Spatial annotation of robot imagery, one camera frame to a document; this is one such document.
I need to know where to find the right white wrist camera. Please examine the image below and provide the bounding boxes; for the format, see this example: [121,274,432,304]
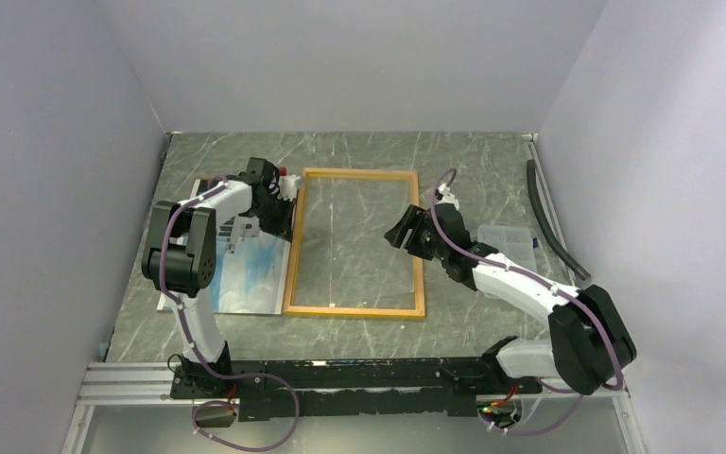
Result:
[434,183,460,211]

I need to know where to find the aluminium extrusion rail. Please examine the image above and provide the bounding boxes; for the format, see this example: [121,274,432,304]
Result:
[78,362,631,406]

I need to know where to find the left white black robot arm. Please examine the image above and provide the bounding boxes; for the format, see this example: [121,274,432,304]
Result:
[141,158,304,397]

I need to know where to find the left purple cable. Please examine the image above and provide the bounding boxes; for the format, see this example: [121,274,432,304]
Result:
[157,175,302,451]

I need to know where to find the yellow wooden picture frame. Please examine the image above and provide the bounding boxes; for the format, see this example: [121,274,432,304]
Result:
[282,167,426,320]

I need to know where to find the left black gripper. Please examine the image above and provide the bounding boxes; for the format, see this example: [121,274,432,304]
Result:
[251,193,298,242]

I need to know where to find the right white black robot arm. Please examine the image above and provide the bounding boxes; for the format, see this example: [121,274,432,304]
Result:
[384,203,637,395]

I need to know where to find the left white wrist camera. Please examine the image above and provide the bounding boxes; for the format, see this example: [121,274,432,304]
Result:
[277,166,304,201]

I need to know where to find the black corrugated hose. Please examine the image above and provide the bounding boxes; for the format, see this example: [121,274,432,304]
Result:
[526,158,592,281]

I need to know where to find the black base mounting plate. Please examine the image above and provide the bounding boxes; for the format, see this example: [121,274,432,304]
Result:
[170,357,542,422]

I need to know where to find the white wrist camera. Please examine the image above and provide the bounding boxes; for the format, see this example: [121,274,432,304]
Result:
[434,183,460,211]
[277,166,304,201]

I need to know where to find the clear acrylic sheet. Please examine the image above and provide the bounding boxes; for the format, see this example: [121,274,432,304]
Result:
[294,178,415,309]

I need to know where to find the building and sky photo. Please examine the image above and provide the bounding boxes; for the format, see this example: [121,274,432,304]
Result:
[159,180,290,315]

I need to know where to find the clear plastic compartment box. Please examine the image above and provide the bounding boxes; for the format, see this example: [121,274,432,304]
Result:
[476,225,538,271]

